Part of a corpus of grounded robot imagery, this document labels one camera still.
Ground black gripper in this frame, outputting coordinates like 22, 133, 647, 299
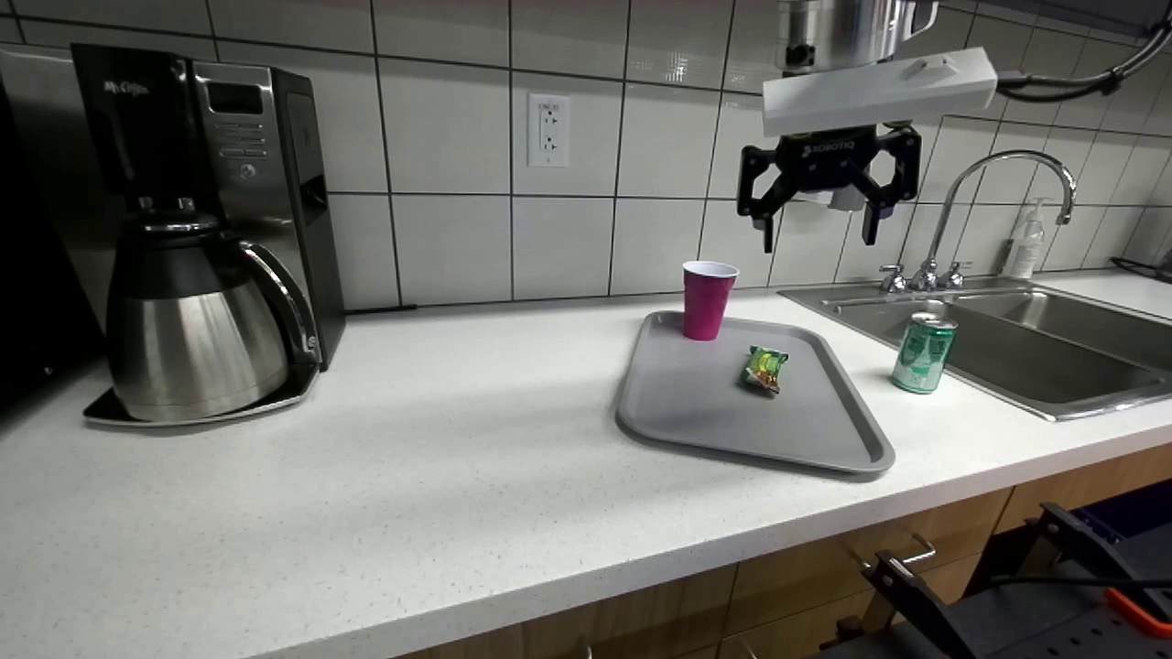
736, 121, 926, 257

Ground green snack sachet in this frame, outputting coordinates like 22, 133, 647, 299
736, 344, 793, 399

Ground grey plastic tray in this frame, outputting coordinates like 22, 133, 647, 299
612, 309, 899, 478

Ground magenta plastic cup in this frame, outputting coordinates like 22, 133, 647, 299
677, 257, 745, 344

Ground green soda can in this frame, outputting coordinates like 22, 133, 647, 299
891, 309, 961, 395

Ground chrome gooseneck faucet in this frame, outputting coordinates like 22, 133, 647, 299
877, 145, 1081, 294

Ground clear soap bottle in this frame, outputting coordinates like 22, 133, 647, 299
999, 196, 1055, 281

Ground stainless steel sink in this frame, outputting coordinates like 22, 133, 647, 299
785, 273, 1172, 426

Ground wooden base cabinets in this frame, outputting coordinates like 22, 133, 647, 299
401, 442, 1172, 659

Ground black coffee maker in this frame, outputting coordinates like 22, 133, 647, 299
65, 44, 348, 433

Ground stainless steel coffee carafe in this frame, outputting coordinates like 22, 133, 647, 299
105, 215, 324, 426

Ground black microwave oven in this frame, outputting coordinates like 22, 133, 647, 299
0, 48, 115, 414

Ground white wall power outlet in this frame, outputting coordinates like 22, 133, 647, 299
529, 91, 575, 171

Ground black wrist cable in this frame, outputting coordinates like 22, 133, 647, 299
996, 7, 1172, 106

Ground black robot cart frame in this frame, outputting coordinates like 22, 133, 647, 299
840, 478, 1172, 659

